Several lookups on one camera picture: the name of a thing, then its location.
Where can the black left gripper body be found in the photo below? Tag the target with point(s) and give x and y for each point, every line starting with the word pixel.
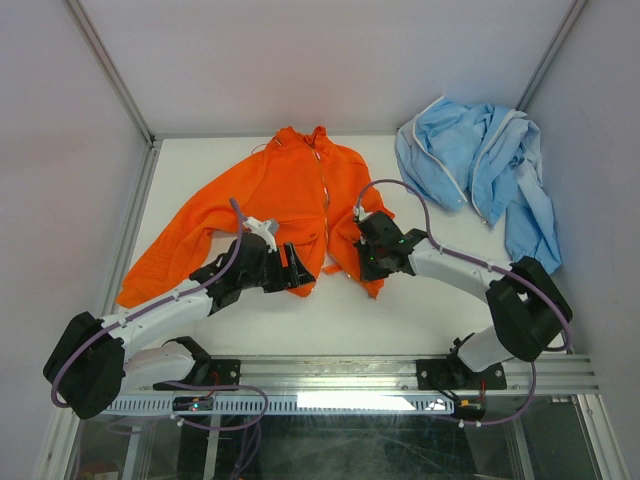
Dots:
pixel 268 275

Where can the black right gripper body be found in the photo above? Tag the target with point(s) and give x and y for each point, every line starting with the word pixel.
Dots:
pixel 371 265

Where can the orange zip jacket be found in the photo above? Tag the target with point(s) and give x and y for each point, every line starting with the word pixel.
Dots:
pixel 305 182

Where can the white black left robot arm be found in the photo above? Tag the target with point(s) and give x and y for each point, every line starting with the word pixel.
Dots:
pixel 96 359

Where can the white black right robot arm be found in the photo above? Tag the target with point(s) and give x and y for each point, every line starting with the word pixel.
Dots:
pixel 527 309

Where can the light blue zip jacket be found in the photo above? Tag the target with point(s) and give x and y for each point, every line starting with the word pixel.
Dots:
pixel 488 157

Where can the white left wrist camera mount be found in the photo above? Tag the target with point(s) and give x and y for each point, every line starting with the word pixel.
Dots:
pixel 264 229

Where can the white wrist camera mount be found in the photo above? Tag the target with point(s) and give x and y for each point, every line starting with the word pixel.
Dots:
pixel 264 229
pixel 360 214

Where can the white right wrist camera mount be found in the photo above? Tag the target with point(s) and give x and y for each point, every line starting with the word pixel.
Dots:
pixel 360 214

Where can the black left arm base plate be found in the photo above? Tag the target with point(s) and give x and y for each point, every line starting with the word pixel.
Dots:
pixel 222 374

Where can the white slotted cable duct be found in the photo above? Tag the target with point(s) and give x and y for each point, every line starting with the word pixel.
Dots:
pixel 306 403

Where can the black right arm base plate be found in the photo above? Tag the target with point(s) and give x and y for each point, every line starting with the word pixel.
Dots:
pixel 444 374

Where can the aluminium front rail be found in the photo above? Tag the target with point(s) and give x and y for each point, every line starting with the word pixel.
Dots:
pixel 557 374

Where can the right aluminium corner post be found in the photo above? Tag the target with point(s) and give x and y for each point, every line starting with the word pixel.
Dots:
pixel 544 66

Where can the aluminium corner post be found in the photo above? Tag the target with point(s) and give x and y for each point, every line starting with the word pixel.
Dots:
pixel 105 62
pixel 544 66

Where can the left aluminium corner post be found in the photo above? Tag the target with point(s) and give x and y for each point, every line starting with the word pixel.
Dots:
pixel 105 62

